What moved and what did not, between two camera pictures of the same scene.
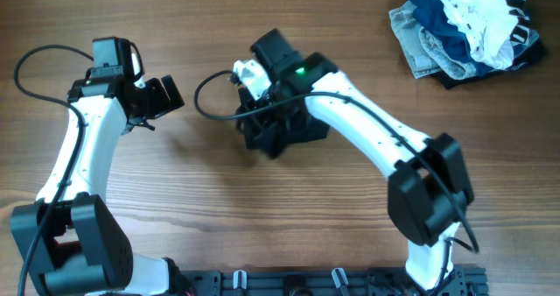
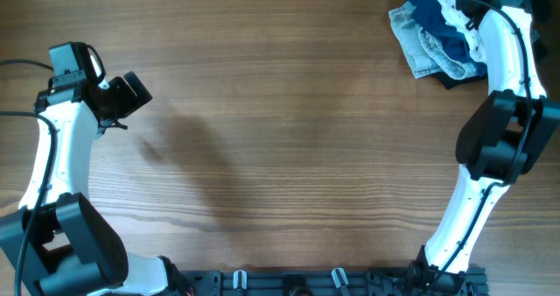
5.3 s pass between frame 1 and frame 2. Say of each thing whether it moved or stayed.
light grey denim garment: stayed
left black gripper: moved
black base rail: stayed
